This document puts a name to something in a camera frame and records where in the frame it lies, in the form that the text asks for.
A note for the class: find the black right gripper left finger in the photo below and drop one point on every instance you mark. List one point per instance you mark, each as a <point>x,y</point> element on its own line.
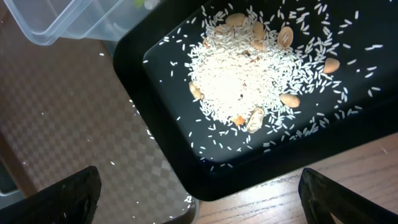
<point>72,200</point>

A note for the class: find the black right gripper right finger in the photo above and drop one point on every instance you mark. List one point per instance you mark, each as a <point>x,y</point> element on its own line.
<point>323,200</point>

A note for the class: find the grey dishwasher rack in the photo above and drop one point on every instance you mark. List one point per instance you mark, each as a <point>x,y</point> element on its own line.
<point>10,193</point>

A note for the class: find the dark brown serving tray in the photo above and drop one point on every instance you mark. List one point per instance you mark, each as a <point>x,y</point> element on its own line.
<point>64,109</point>

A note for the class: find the black plastic bin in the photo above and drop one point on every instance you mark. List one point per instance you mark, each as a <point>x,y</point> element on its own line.
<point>208,158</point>

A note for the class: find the rice and peanut pile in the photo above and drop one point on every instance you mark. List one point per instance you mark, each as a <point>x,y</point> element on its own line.
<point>245,73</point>

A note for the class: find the clear plastic bin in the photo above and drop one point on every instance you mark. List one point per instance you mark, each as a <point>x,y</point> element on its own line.
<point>44,21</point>

